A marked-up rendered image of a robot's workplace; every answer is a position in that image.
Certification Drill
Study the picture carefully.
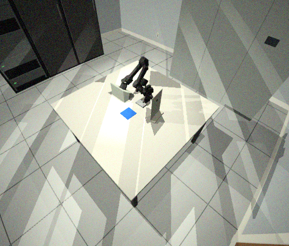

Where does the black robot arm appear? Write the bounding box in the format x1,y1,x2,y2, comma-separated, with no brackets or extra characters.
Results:
119,57,149,92

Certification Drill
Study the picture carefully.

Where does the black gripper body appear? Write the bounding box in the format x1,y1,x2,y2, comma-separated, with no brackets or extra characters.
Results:
140,85,151,103

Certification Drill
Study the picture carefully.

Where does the blue square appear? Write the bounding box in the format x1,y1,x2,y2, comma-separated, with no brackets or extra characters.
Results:
120,107,136,119

